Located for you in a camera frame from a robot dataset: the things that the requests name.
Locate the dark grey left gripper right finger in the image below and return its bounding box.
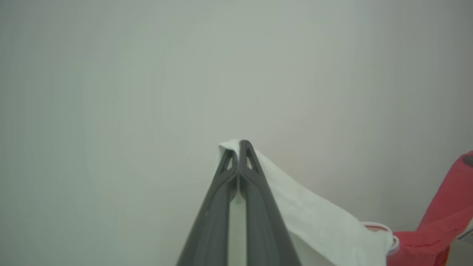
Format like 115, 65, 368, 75
239, 140, 302, 266

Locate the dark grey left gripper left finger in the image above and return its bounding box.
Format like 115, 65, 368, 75
177, 142, 241, 266

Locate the red basketball jersey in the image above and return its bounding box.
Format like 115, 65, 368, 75
218, 139, 473, 266

